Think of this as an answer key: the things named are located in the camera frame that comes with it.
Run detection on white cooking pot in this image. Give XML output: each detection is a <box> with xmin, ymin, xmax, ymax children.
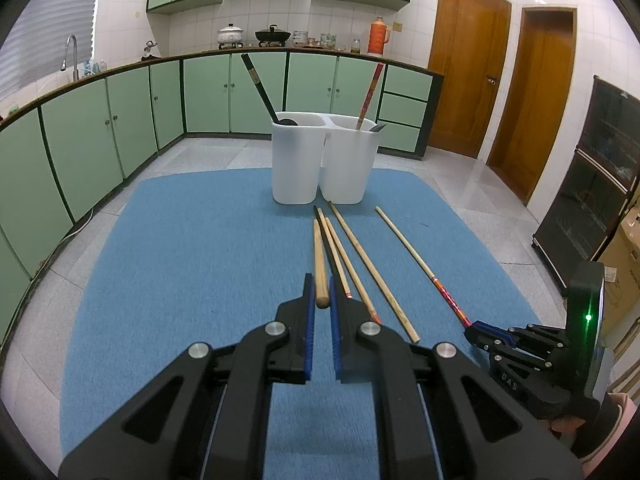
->
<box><xmin>217</xmin><ymin>23</ymin><xmax>246</xmax><ymax>48</ymax></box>

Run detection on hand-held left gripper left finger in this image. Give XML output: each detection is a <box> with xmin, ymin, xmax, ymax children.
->
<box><xmin>59</xmin><ymin>274</ymin><xmax>317</xmax><ymax>480</ymax></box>

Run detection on black chopstick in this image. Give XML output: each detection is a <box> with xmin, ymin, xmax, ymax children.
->
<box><xmin>313</xmin><ymin>206</ymin><xmax>352</xmax><ymax>298</ymax></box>
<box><xmin>241</xmin><ymin>53</ymin><xmax>279</xmax><ymax>123</ymax></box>

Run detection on wooden chopstick red tip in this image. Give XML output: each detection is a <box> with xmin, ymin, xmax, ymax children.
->
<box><xmin>325</xmin><ymin>217</ymin><xmax>382</xmax><ymax>325</ymax></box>

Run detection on orange thermos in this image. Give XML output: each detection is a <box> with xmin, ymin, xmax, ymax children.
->
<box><xmin>367</xmin><ymin>16</ymin><xmax>391</xmax><ymax>57</ymax></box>

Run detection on wooden chopstick red patterned end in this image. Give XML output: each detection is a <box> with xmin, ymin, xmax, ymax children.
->
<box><xmin>376</xmin><ymin>206</ymin><xmax>472</xmax><ymax>328</ymax></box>
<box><xmin>356</xmin><ymin>62</ymin><xmax>385</xmax><ymax>130</ymax></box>

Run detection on green lower cabinets with countertop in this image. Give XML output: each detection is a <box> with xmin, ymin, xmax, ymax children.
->
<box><xmin>0</xmin><ymin>47</ymin><xmax>445</xmax><ymax>351</ymax></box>

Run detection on plain wooden chopstick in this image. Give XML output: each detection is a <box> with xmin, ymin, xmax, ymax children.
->
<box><xmin>328</xmin><ymin>201</ymin><xmax>420</xmax><ymax>344</ymax></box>

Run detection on person's right hand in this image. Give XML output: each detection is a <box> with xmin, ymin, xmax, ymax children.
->
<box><xmin>542</xmin><ymin>412</ymin><xmax>588</xmax><ymax>436</ymax></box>

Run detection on black glass-front cabinet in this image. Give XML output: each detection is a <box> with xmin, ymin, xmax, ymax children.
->
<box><xmin>531</xmin><ymin>75</ymin><xmax>640</xmax><ymax>296</ymax></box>

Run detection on black wok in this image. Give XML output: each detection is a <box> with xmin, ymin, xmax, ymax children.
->
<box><xmin>255</xmin><ymin>25</ymin><xmax>292</xmax><ymax>47</ymax></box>

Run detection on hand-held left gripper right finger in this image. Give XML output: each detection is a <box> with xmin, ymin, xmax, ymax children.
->
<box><xmin>330</xmin><ymin>287</ymin><xmax>583</xmax><ymax>480</ymax></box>

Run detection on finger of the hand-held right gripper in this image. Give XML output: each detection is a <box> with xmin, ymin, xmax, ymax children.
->
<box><xmin>474</xmin><ymin>321</ymin><xmax>569</xmax><ymax>358</ymax></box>
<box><xmin>464</xmin><ymin>329</ymin><xmax>571</xmax><ymax>412</ymax></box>

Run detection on wooden door in recess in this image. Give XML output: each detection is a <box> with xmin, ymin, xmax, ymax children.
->
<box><xmin>486</xmin><ymin>6</ymin><xmax>578</xmax><ymax>206</ymax></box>

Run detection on person's right forearm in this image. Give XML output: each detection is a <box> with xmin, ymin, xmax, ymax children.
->
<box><xmin>575</xmin><ymin>392</ymin><xmax>636</xmax><ymax>476</ymax></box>

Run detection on white window blind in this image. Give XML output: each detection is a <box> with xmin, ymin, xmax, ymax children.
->
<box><xmin>0</xmin><ymin>0</ymin><xmax>107</xmax><ymax>111</ymax></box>

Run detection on light wooden chopstick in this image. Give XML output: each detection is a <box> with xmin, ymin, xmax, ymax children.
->
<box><xmin>313</xmin><ymin>219</ymin><xmax>331</xmax><ymax>309</ymax></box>

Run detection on cardboard box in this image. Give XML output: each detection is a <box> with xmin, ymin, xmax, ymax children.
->
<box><xmin>597</xmin><ymin>210</ymin><xmax>640</xmax><ymax>401</ymax></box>

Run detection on white two-compartment utensil holder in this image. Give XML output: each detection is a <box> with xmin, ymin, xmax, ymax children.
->
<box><xmin>271</xmin><ymin>111</ymin><xmax>379</xmax><ymax>206</ymax></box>

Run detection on metal kitchen faucet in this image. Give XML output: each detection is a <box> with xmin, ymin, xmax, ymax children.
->
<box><xmin>61</xmin><ymin>35</ymin><xmax>81</xmax><ymax>81</ymax></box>

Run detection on blue mat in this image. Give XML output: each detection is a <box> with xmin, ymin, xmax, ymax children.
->
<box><xmin>60</xmin><ymin>167</ymin><xmax>543</xmax><ymax>480</ymax></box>

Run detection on wooden door with handle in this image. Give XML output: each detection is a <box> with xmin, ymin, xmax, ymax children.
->
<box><xmin>427</xmin><ymin>0</ymin><xmax>513</xmax><ymax>160</ymax></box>

